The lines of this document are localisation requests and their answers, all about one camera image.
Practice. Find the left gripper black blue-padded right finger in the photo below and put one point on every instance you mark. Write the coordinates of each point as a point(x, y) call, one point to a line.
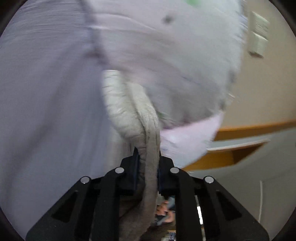
point(205, 210)

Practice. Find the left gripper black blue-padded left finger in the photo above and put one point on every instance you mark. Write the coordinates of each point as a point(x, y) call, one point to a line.
point(89, 210)

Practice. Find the beige cable-knit sweater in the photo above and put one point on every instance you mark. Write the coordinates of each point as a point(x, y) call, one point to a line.
point(135, 119)

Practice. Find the person's right hand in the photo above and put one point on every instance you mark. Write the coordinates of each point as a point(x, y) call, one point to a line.
point(164, 214)

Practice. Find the pink floral pillow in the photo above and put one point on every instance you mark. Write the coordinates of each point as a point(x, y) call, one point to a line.
point(187, 144)

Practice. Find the lavender bed sheet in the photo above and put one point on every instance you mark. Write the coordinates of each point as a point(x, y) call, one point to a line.
point(54, 124)

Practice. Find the white floral pillow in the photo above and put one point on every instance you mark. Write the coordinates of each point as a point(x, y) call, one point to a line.
point(186, 54)

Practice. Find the wooden headboard frame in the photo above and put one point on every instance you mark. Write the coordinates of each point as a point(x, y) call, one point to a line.
point(232, 145)

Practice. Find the white wall switch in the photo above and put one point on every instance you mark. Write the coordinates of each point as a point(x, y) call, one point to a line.
point(259, 33)

